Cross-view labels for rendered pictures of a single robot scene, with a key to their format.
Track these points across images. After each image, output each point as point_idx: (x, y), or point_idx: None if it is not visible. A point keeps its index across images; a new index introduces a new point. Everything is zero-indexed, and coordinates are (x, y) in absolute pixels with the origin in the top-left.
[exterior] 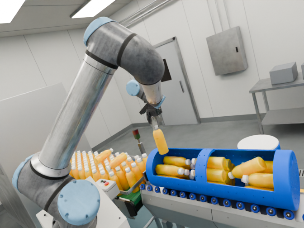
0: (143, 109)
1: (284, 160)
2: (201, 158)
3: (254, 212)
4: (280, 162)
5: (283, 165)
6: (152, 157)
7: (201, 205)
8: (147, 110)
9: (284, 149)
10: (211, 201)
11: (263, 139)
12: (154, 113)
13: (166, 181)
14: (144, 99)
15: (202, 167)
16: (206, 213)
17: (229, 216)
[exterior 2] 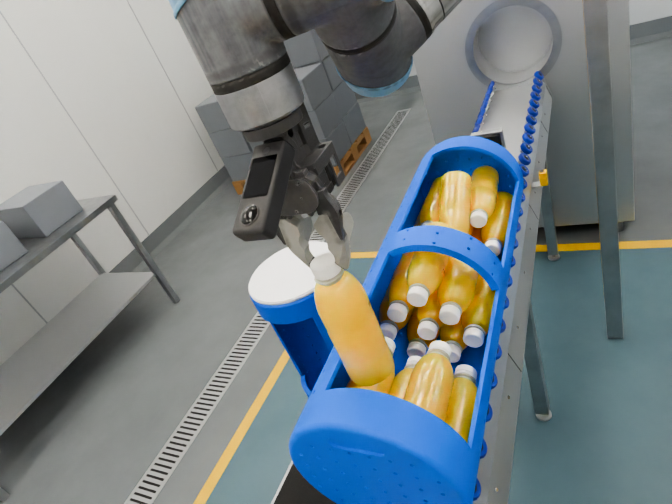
0: (281, 185)
1: (476, 138)
2: (446, 239)
3: (515, 263)
4: (479, 142)
5: (486, 141)
6: (401, 410)
7: (503, 370)
8: (314, 164)
9: (435, 148)
10: (501, 328)
11: (279, 263)
12: (330, 173)
13: (487, 400)
14: (394, 32)
15: (475, 243)
16: (512, 374)
17: (515, 322)
